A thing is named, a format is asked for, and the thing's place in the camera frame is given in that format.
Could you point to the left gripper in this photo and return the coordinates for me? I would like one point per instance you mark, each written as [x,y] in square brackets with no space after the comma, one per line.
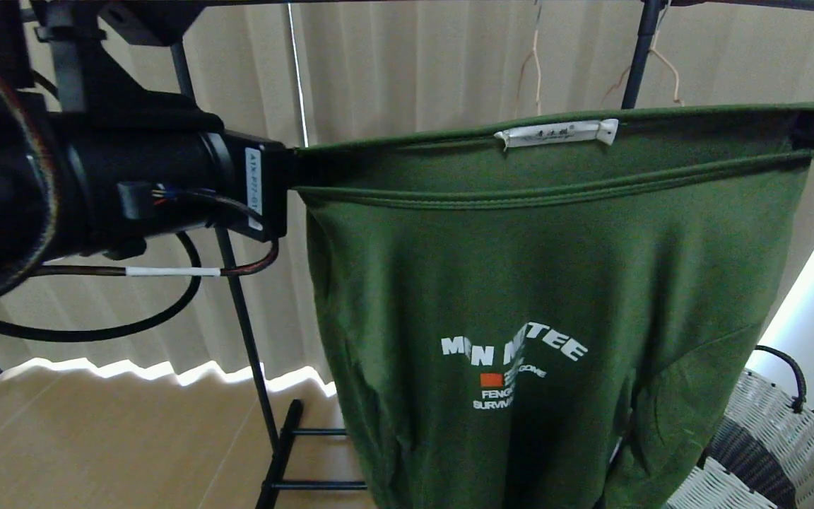
[167,177]

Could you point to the green long-sleeved shirt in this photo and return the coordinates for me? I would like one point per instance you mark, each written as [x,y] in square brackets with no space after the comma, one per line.
[520,268]

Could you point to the pink clothes hanger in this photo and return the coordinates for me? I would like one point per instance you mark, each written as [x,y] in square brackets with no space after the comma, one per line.
[537,78]
[665,62]

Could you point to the black clothes rack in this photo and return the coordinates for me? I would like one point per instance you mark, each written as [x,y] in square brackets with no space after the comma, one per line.
[639,63]

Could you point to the white laundry basket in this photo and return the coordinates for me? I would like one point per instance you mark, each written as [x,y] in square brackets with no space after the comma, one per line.
[788,410]

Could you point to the beige curtain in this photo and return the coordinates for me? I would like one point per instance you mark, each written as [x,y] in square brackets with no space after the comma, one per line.
[414,63]

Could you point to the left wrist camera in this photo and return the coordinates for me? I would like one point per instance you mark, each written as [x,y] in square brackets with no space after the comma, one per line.
[145,63]

